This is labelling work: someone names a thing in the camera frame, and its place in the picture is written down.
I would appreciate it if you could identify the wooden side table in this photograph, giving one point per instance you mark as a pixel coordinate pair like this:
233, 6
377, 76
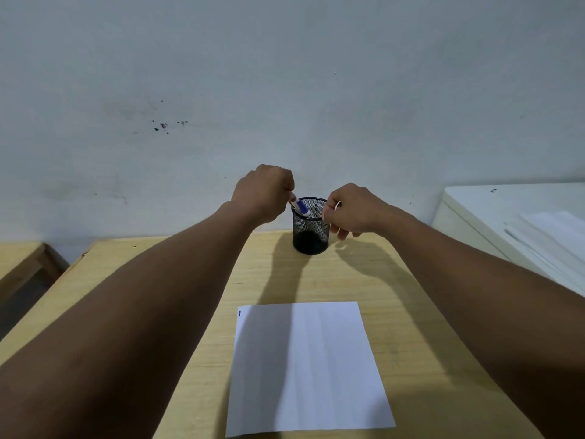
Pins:
23, 269

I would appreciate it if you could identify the person's right forearm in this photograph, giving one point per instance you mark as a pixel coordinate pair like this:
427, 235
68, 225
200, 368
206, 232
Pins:
493, 306

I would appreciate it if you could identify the person's right fingers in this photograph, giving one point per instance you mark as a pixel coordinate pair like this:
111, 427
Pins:
336, 219

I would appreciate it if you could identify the stack of white papers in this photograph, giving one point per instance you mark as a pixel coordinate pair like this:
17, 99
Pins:
553, 242

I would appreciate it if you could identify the person's right hand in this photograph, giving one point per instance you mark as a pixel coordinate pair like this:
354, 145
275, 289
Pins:
359, 208

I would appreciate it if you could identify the person's left hand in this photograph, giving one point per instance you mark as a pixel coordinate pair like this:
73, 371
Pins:
260, 191

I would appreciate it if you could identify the white cabinet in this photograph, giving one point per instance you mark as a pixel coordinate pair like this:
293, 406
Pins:
475, 214

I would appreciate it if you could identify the person's left forearm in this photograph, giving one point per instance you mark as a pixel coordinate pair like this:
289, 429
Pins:
137, 324

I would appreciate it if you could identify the person's left fingers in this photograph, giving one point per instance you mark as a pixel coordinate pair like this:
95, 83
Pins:
287, 189

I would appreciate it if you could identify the black mesh pen holder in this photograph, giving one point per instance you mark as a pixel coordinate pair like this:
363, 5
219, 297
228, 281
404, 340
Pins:
310, 235

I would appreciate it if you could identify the white paper sheet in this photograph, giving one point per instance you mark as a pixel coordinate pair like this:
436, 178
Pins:
306, 365

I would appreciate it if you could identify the blue and white pen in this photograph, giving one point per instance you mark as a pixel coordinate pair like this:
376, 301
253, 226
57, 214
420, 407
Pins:
302, 208

